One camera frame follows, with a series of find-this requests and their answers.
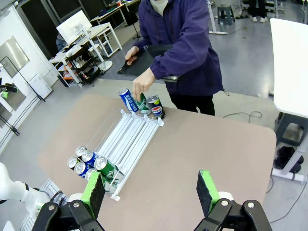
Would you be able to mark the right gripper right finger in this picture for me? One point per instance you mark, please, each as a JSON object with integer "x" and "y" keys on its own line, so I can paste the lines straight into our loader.
{"x": 204, "y": 190}

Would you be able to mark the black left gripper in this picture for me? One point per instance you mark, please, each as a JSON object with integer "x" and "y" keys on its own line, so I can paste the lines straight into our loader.
{"x": 7, "y": 87}

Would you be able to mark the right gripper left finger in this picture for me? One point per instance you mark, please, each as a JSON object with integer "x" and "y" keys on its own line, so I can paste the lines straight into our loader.
{"x": 92, "y": 192}

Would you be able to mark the green Chilsung cider can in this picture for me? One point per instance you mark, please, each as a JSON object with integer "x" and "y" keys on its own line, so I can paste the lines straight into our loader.
{"x": 90, "y": 173}
{"x": 102, "y": 163}
{"x": 144, "y": 106}

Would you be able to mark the black serving tray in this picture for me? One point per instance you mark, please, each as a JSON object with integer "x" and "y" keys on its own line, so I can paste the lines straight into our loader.
{"x": 142, "y": 65}

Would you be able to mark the person's left forearm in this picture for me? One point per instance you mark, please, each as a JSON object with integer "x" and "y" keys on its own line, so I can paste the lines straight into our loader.
{"x": 173, "y": 60}

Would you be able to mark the person's right forearm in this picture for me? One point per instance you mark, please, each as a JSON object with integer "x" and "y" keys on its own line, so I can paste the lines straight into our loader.
{"x": 144, "y": 39}

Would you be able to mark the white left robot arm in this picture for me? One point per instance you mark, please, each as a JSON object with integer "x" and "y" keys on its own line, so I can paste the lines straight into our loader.
{"x": 16, "y": 190}

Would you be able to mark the seated person blue top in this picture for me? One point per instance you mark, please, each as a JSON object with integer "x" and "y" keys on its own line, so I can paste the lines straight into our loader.
{"x": 60, "y": 42}

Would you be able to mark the person in purple jacket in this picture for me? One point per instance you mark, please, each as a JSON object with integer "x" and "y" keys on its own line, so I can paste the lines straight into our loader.
{"x": 187, "y": 24}

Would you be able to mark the standing person white sneakers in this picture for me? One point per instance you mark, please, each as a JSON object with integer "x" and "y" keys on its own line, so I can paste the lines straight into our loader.
{"x": 258, "y": 10}

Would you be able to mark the person's left hand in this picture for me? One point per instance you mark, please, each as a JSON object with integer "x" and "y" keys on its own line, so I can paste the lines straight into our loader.
{"x": 143, "y": 81}

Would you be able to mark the person's right hand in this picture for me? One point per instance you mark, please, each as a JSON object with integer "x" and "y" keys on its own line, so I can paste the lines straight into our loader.
{"x": 131, "y": 54}

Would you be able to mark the black tripod stand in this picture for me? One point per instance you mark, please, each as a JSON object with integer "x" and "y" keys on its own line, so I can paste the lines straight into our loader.
{"x": 26, "y": 81}

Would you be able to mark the blue Pocari Sweat can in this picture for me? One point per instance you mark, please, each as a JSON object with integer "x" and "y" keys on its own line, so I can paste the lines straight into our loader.
{"x": 87, "y": 155}
{"x": 128, "y": 101}
{"x": 80, "y": 168}

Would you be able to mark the white box cabinet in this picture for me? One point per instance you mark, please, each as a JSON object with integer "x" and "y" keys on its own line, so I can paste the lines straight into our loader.
{"x": 41, "y": 85}

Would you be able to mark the black Pepsi can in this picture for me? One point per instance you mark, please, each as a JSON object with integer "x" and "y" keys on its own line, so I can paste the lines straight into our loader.
{"x": 156, "y": 109}
{"x": 80, "y": 151}
{"x": 72, "y": 162}

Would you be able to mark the white can dispenser rack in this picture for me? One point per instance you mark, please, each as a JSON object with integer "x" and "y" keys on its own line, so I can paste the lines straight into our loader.
{"x": 134, "y": 139}

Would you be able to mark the black utility cart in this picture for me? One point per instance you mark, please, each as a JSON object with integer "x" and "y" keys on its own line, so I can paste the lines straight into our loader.
{"x": 79, "y": 65}

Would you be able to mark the black shoes pair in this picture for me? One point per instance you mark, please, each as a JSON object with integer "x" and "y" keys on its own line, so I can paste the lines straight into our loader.
{"x": 286, "y": 156}

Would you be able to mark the white monitor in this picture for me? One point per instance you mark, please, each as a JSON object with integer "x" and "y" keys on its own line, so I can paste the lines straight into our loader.
{"x": 73, "y": 25}

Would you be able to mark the white round-base monitor stand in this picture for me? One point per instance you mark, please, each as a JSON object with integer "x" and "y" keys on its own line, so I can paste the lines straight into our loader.
{"x": 96, "y": 51}

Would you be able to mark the black music stand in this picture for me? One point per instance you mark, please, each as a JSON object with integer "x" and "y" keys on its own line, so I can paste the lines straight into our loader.
{"x": 132, "y": 18}

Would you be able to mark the large white table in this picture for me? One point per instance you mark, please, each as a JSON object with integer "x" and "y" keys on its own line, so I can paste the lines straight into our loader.
{"x": 291, "y": 67}

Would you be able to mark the grey plastic stool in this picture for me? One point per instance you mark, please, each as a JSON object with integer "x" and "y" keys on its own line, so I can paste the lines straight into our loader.
{"x": 225, "y": 13}

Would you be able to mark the white frame desk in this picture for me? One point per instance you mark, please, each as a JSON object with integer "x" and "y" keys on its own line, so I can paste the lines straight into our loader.
{"x": 106, "y": 31}

